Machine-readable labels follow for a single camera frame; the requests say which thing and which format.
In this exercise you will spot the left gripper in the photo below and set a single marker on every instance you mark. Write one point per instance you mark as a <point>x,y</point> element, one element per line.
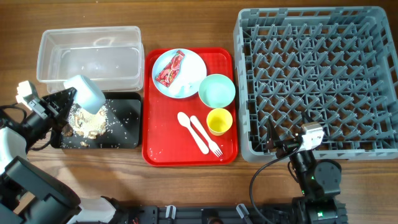
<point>62,112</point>

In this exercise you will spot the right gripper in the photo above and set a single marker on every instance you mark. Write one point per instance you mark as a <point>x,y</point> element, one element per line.
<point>286,145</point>

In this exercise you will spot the small light blue bowl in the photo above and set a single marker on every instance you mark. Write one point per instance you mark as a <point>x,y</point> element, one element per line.
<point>87,95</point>

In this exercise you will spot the leftover rice and food scraps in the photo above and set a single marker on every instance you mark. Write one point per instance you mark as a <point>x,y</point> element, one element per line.
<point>83,126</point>

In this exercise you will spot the black plastic waste tray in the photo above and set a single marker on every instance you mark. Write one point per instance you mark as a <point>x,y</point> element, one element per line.
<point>122,125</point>

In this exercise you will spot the clear plastic waste bin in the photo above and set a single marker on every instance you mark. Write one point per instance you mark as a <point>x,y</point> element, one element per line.
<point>111,57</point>

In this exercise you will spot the yellow plastic cup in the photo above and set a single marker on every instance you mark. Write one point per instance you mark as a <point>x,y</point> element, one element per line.
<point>219,121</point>

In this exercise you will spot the mint green bowl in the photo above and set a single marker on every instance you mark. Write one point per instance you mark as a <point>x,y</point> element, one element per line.
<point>217,91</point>

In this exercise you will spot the red snack wrapper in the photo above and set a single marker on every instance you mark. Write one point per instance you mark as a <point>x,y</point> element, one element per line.
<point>167,76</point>

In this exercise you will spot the white tissue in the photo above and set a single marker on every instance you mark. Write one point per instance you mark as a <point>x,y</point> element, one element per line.
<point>178,87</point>

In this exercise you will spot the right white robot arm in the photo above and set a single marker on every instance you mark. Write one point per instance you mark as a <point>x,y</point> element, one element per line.
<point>319,180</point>

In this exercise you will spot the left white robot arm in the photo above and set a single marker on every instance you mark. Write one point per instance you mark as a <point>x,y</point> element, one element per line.
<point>30,195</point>

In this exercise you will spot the grey plastic dishwasher rack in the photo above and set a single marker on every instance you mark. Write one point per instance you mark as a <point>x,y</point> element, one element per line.
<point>336,65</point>

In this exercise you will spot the cream plastic fork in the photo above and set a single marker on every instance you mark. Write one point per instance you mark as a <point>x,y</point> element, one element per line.
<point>214,148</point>

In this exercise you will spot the cream plastic spoon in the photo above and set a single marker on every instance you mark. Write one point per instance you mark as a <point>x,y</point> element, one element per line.
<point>184,121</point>

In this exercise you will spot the light blue round plate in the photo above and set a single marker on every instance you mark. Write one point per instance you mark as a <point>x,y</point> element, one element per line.
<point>192,69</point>

